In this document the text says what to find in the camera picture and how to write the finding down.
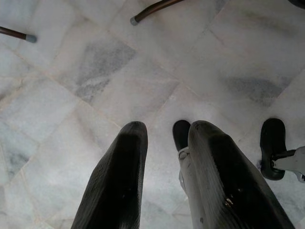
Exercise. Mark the silver robot leg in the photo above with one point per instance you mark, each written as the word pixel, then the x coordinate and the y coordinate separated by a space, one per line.
pixel 184 156
pixel 294 161

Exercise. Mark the black robot left foot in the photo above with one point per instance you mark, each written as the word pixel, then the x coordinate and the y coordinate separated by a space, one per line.
pixel 181 133

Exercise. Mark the silver robot right leg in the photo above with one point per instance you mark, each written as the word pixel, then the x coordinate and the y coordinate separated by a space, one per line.
pixel 294 161

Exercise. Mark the dark curved table leg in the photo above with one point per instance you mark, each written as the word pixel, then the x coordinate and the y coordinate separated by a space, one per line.
pixel 16 34
pixel 152 10

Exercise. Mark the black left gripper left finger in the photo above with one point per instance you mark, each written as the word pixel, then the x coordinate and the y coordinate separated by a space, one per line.
pixel 119 181

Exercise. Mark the black robot right foot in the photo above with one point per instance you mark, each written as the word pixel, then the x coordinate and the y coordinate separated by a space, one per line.
pixel 271 136

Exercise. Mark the black robot foot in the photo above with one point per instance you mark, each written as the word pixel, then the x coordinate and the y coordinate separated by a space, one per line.
pixel 271 136
pixel 181 133

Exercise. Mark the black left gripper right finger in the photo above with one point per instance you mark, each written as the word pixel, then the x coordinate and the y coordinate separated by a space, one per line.
pixel 238 190

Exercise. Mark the silver robot left leg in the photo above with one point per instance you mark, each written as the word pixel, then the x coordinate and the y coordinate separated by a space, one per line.
pixel 184 156

